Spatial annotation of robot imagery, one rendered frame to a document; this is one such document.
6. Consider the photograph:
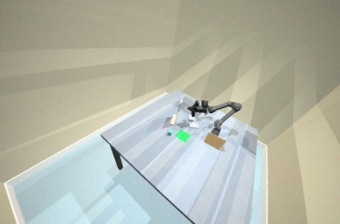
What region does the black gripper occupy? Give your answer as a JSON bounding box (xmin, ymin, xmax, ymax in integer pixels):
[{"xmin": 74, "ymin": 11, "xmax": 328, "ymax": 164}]
[{"xmin": 187, "ymin": 100, "xmax": 203, "ymax": 117}]

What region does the green square mat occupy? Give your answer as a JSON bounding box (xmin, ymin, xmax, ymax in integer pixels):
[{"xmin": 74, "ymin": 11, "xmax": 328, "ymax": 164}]
[{"xmin": 176, "ymin": 130, "xmax": 190, "ymax": 142}]

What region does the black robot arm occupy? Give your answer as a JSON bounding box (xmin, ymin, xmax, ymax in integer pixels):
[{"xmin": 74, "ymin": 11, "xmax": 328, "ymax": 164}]
[{"xmin": 202, "ymin": 100, "xmax": 242, "ymax": 136}]

